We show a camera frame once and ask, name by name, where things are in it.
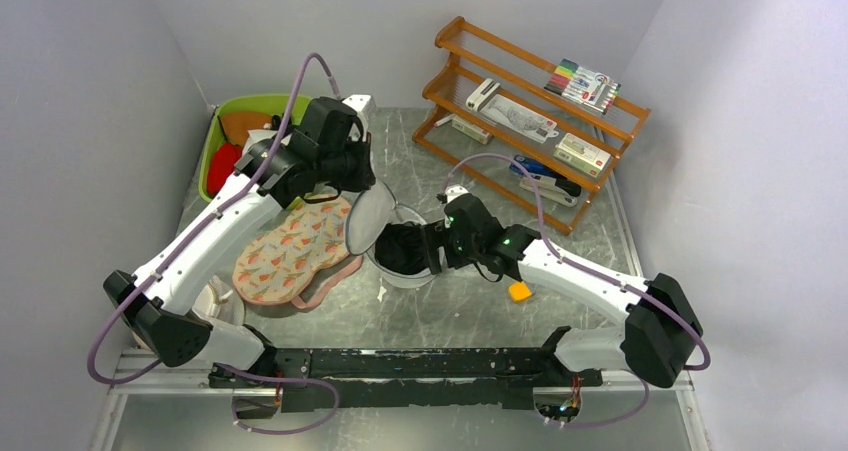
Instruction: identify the white mesh laundry bag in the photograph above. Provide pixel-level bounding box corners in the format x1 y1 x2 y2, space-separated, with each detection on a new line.
344 180 435 289

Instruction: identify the coloured marker pen pack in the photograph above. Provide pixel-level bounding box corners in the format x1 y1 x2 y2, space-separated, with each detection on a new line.
544 59 621 114

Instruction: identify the white black stapler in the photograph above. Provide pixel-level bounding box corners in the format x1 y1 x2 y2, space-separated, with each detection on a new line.
519 174 582 207

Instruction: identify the white folded garment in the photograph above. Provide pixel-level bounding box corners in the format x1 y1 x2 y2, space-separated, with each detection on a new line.
242 129 277 160

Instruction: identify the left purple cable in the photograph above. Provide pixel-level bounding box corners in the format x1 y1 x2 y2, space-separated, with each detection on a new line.
87 52 343 436

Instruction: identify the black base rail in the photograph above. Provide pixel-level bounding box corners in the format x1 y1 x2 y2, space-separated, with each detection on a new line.
253 345 602 412

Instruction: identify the floral fabric pad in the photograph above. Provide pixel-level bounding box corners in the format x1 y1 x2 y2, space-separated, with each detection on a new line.
232 198 364 311

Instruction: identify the wooden two-tier shelf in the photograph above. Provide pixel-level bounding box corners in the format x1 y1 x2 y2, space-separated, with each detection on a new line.
413 16 651 234

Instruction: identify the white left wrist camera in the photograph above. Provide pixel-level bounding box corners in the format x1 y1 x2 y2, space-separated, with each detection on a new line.
343 94 376 132

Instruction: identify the white pink marker pen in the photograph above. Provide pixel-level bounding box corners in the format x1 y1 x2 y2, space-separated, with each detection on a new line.
434 113 455 127

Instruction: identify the small orange block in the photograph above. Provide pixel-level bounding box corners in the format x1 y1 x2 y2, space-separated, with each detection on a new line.
508 281 534 303

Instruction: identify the orange brown cloth item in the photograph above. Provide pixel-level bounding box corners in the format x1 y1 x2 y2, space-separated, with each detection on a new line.
218 110 272 147

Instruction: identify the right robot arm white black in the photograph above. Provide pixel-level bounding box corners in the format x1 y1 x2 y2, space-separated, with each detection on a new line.
427 186 703 388

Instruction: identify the white red box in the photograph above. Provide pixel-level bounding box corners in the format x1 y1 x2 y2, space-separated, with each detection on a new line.
554 133 611 177

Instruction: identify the white black stapler box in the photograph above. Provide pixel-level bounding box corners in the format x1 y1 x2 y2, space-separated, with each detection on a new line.
465 78 501 112

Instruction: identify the green plastic basket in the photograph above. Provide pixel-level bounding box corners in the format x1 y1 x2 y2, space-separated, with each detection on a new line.
197 93 290 203

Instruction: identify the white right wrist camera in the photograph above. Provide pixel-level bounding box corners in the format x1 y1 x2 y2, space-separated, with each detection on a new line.
437 185 469 206

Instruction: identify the small green white box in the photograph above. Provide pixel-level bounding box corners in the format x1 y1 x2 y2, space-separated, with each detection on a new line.
451 115 492 145

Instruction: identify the red cloth item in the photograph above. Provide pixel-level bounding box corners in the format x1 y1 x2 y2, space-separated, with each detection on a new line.
206 142 242 197

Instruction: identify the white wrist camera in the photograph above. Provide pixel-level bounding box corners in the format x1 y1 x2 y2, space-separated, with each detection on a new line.
343 94 376 132
437 185 469 206

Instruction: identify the grey printed flat packet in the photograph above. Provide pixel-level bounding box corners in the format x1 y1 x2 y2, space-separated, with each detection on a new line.
477 94 559 143

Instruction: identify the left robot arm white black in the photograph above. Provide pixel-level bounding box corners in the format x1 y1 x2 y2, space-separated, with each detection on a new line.
103 94 377 387

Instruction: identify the black lace bra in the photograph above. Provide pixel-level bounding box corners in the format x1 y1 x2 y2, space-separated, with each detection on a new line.
374 222 428 276

